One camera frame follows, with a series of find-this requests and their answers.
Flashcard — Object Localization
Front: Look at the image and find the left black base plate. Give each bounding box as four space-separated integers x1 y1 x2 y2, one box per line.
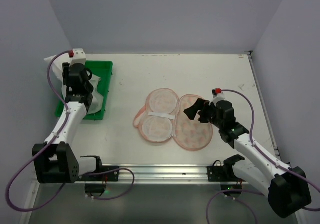
99 165 120 183

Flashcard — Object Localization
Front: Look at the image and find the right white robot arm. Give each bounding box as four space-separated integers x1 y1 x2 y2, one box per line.
183 98 312 218

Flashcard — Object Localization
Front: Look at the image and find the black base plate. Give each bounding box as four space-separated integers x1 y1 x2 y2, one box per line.
99 165 120 183
206 166 239 182

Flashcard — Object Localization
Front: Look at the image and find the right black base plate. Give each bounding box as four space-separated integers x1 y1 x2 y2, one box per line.
206 166 239 182

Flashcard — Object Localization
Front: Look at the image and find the green plastic tray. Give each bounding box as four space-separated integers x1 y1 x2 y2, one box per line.
54 60 114 121

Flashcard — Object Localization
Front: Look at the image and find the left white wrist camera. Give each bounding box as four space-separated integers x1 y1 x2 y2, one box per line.
68 48 87 66

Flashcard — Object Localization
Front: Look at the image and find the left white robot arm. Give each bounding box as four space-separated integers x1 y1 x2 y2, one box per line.
32 63 102 184

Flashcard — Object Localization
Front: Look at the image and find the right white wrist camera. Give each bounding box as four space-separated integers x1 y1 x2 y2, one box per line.
211 88 226 106

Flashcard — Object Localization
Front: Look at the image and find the floral laundry bag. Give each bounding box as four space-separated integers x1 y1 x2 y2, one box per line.
133 88 214 152

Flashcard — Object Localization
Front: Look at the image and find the aluminium mounting rail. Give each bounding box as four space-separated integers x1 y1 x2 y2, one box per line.
74 162 296 185

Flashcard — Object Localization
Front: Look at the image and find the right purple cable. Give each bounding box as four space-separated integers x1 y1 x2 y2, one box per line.
206 88 320 224

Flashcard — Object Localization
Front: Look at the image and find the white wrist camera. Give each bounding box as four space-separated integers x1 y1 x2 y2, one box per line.
211 88 226 106
68 48 87 66

